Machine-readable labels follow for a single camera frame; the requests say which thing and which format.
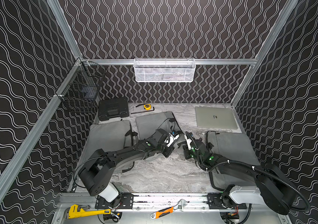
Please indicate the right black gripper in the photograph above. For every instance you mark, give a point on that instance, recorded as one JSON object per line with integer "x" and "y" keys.
{"x": 189, "y": 151}

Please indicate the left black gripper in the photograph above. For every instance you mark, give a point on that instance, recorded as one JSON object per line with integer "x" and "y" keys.
{"x": 168, "y": 148}

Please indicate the grey zippered laptop bag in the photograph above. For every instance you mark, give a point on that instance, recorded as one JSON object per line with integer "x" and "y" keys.
{"x": 236, "y": 146}

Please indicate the silver laptop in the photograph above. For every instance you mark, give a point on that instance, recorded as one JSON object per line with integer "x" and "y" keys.
{"x": 212, "y": 117}

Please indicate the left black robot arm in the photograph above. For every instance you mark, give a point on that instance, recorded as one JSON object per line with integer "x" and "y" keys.
{"x": 96, "y": 172}

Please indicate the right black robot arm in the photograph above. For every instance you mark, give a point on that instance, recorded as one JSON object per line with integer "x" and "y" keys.
{"x": 276, "y": 190}

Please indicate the black hex key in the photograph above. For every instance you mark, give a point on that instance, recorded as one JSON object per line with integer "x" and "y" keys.
{"x": 145, "y": 111}

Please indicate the yellow tape measure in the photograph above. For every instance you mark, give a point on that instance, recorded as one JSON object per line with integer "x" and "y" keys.
{"x": 145, "y": 106}

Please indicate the orange adjustable wrench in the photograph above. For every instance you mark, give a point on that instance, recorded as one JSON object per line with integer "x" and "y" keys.
{"x": 179, "y": 206}

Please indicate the black plastic tool case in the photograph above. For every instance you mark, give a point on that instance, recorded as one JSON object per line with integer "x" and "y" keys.
{"x": 113, "y": 108}

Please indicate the yellow pipe wrench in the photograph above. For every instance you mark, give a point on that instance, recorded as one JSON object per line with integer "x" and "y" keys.
{"x": 78, "y": 211}

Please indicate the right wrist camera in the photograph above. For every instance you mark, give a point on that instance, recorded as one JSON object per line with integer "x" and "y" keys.
{"x": 188, "y": 140}

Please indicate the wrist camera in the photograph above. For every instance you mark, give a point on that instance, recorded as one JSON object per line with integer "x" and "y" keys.
{"x": 188, "y": 140}
{"x": 172, "y": 139}

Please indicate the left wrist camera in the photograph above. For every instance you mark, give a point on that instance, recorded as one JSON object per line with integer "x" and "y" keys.
{"x": 172, "y": 139}

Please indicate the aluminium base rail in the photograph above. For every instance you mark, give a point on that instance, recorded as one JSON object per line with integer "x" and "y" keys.
{"x": 195, "y": 201}

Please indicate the white wire mesh basket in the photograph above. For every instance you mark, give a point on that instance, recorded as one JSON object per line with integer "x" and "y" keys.
{"x": 164, "y": 70}

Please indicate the black wire basket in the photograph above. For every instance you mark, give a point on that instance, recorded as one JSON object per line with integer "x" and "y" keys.
{"x": 81, "y": 95}

